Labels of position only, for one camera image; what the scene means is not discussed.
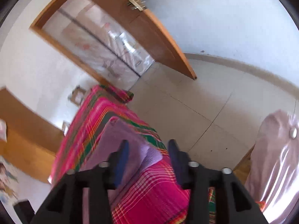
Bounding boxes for cartoon wall sticker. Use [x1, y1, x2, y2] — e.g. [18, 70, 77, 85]
[0, 161, 21, 203]

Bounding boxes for pink padded headboard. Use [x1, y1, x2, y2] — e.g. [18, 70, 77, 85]
[234, 110, 299, 224]

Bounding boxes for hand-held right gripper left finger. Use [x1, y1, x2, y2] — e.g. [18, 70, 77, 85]
[30, 140, 130, 224]

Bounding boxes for metal door handle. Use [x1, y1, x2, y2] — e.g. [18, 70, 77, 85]
[126, 0, 147, 12]

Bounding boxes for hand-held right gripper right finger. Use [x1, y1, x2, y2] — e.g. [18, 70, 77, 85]
[168, 139, 269, 224]

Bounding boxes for wooden wardrobe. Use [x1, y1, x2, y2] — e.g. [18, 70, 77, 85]
[0, 87, 66, 183]

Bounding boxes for cardboard box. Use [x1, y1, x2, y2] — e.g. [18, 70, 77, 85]
[68, 86, 87, 106]

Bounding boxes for white plastic bag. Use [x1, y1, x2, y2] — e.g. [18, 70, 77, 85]
[0, 119, 7, 141]

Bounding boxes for wooden door frame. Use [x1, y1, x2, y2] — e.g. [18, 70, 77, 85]
[30, 0, 112, 88]

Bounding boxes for black curtain strip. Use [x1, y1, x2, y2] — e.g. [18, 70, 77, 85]
[58, 10, 142, 77]

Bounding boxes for purple fleece pants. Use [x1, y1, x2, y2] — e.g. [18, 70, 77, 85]
[79, 117, 164, 224]

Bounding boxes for plaid bed sheet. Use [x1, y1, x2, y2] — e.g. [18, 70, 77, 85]
[50, 85, 267, 224]

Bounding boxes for wooden door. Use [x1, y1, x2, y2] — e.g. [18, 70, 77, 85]
[71, 0, 198, 81]

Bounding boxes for white floral curtain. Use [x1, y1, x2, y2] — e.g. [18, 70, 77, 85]
[42, 0, 156, 91]

